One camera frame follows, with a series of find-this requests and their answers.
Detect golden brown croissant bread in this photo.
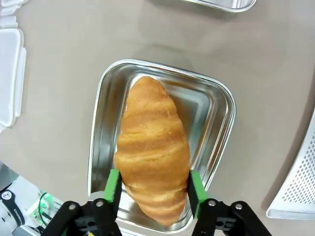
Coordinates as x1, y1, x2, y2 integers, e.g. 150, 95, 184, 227
113, 76, 191, 227

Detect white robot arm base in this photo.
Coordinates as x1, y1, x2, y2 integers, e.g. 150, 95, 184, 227
0, 162, 64, 236

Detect white plastic container lid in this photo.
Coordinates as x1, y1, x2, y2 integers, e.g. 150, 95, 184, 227
0, 0, 27, 133

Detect stainless steel rectangular container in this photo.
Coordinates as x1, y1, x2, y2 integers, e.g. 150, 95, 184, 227
87, 58, 237, 232

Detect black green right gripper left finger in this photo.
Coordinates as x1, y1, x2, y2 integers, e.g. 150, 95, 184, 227
43, 169, 123, 236

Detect white perforated metal rack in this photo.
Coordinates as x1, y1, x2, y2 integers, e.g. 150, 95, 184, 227
266, 117, 315, 218

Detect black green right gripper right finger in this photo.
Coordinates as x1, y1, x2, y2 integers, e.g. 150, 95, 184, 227
188, 170, 272, 236

